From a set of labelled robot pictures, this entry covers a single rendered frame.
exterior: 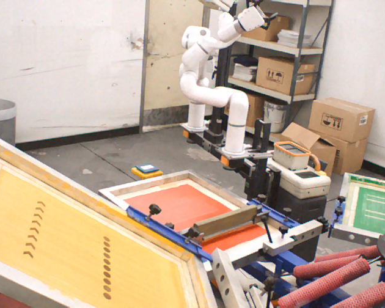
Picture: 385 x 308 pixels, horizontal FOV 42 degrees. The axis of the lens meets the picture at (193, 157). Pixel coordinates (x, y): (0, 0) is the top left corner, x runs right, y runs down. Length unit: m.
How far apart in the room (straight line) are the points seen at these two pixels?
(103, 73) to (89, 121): 0.59
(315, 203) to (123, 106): 3.54
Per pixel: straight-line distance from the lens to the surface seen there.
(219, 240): 2.18
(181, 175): 2.71
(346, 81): 6.25
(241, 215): 2.23
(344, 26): 6.26
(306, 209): 3.16
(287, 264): 1.97
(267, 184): 3.15
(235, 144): 2.63
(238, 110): 2.57
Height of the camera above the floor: 2.04
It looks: 21 degrees down
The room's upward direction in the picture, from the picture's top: 6 degrees clockwise
